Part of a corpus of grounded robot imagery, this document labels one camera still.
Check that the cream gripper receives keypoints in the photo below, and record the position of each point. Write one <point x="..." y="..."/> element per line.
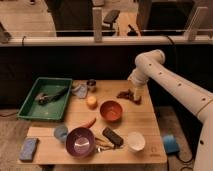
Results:
<point x="138" y="92"/>

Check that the dark purple grape bunch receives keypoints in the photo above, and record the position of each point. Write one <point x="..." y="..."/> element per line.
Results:
<point x="130" y="95"/>

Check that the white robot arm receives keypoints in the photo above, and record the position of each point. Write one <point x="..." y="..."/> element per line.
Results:
<point x="197" y="100"/>

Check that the red orange bowl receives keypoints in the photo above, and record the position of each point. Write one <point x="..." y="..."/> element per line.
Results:
<point x="111" y="111"/>

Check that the purple bowl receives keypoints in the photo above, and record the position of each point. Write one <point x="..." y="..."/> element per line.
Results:
<point x="80" y="142"/>

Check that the wooden table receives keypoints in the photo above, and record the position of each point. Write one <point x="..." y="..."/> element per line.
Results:
<point x="139" y="118"/>

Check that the yellow orange fruit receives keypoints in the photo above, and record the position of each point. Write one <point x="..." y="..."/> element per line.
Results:
<point x="91" y="102"/>

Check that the small metal can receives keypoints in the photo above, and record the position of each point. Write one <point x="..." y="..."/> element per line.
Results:
<point x="91" y="85"/>

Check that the white cup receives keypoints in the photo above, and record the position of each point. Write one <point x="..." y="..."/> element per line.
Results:
<point x="135" y="141"/>

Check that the dark rectangular block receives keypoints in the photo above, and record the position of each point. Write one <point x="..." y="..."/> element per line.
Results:
<point x="113" y="137"/>

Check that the grey blue cloth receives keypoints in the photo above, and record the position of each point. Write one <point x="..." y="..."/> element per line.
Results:
<point x="80" y="91"/>

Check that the blue round floor object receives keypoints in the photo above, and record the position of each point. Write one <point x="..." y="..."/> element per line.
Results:
<point x="170" y="144"/>

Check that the red chili pepper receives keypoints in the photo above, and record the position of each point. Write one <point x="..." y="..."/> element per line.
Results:
<point x="89" y="124"/>

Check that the light blue cup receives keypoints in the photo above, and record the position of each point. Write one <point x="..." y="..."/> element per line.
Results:
<point x="61" y="132"/>

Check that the green plastic tray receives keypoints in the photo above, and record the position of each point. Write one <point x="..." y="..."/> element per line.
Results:
<point x="52" y="111"/>

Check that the dark tool in tray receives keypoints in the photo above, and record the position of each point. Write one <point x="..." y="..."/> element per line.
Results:
<point x="43" y="98"/>

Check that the blue sponge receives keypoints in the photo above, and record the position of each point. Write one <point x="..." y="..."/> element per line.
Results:
<point x="28" y="149"/>

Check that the white horizontal rail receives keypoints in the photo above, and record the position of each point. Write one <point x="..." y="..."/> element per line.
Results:
<point x="105" y="41"/>

